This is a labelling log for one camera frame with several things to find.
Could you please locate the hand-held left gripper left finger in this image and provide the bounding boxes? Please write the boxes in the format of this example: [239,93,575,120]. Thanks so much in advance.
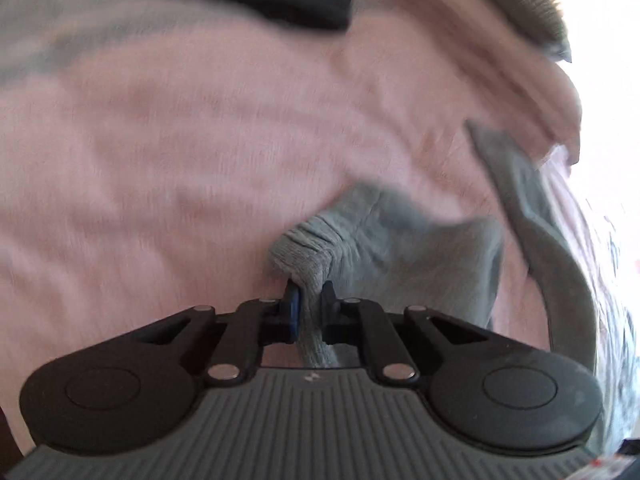
[136,280,303,386]

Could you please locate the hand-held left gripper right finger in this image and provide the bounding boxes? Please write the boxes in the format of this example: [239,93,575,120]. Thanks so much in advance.
[320,280,493,386]

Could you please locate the grey pants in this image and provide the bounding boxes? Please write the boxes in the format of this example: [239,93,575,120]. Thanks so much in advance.
[267,120,601,376]

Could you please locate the pink grey herringbone bedspread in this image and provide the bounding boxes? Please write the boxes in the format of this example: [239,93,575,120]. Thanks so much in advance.
[0,0,601,461]

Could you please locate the light patterned bed sheet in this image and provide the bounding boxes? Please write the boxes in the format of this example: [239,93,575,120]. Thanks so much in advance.
[575,180,640,456]

